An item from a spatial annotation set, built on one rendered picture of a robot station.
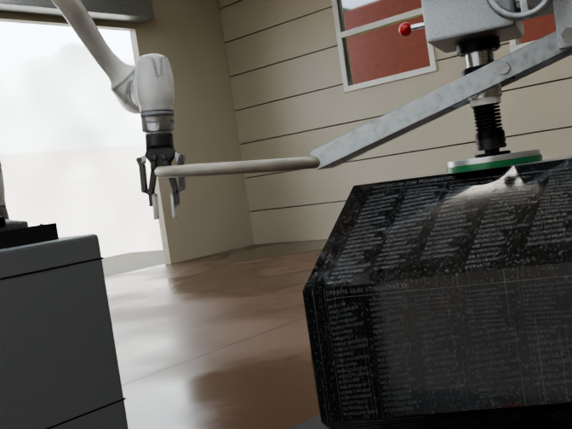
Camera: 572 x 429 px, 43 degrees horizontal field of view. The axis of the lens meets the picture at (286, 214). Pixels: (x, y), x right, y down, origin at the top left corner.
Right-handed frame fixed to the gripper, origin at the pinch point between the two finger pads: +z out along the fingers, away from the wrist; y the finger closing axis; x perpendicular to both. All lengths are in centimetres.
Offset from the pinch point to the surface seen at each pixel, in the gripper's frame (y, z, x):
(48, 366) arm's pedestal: -16, 31, -46
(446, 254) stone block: 72, 12, -36
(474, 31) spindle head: 82, -36, -26
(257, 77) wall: -99, -126, 836
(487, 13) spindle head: 84, -40, -27
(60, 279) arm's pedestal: -13.4, 12.5, -40.1
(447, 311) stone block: 71, 24, -40
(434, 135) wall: 130, -24, 684
